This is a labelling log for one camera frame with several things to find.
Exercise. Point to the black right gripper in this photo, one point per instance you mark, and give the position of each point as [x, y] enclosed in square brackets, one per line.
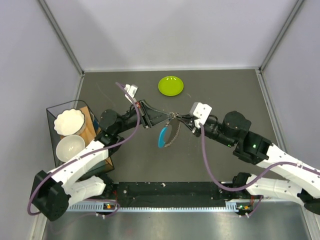
[190, 122]

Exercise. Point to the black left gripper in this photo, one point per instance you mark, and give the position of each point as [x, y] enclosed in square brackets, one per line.
[150, 116]

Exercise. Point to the metal key organizer blue handle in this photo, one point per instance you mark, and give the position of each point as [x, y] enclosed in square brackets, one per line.
[169, 132]

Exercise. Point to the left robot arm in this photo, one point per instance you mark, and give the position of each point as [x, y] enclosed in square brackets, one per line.
[55, 191]

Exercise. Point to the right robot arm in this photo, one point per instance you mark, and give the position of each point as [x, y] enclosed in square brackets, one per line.
[285, 177]

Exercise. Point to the lime green plate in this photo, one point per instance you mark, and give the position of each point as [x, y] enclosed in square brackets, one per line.
[170, 86]

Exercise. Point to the teal blue mug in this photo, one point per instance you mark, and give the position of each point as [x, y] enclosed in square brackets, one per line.
[95, 122]

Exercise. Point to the white scalloped bowl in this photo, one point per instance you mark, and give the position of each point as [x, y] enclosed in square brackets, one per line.
[70, 122]

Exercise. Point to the plain white bowl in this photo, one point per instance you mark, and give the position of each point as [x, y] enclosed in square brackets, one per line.
[68, 147]

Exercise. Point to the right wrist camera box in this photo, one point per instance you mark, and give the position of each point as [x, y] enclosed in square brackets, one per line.
[200, 112]

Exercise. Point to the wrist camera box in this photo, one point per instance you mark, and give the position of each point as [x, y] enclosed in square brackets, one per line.
[131, 91]
[200, 112]

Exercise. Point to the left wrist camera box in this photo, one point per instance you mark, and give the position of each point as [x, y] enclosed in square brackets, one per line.
[131, 91]

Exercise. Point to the black wire shelf rack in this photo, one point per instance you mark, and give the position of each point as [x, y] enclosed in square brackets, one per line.
[52, 112]

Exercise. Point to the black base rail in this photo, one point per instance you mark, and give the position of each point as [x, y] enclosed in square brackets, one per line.
[170, 194]

